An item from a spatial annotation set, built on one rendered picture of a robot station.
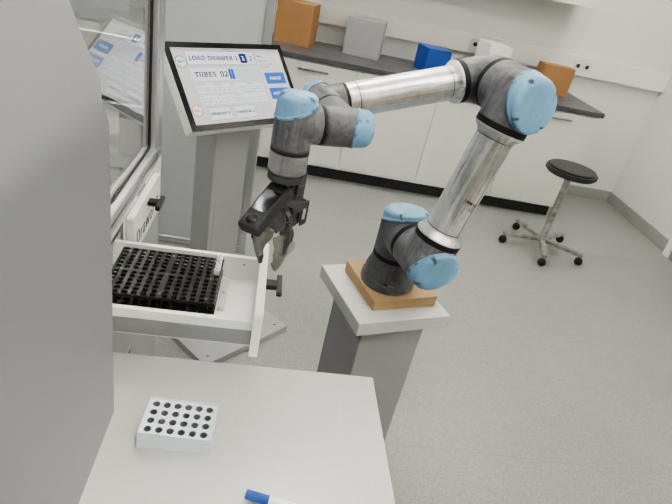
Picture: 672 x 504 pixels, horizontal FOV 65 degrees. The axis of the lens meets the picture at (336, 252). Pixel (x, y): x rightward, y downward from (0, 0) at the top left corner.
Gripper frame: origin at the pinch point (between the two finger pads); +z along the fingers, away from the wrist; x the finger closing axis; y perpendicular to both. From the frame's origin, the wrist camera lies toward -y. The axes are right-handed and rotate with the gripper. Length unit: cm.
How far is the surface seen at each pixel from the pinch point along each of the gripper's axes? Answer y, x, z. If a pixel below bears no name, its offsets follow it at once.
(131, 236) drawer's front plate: -3.3, 36.8, 9.2
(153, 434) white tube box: -34.7, -6.0, 17.3
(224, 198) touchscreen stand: 73, 73, 35
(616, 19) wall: 439, -5, -55
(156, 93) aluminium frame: 20, 56, -17
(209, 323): -14.3, 1.4, 9.0
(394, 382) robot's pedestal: 42, -24, 48
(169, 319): -18.8, 7.6, 9.1
